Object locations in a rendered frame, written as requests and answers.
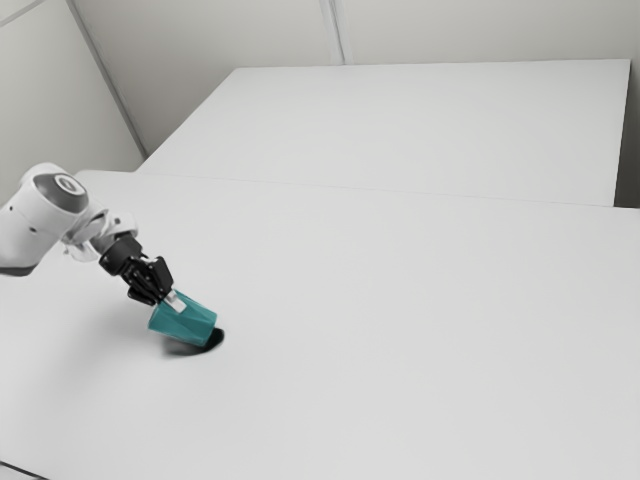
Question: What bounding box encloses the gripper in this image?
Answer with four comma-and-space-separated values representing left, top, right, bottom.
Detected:
98, 236, 187, 315

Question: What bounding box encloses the teal faceted mug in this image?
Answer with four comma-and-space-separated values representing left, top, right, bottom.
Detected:
146, 288, 220, 348

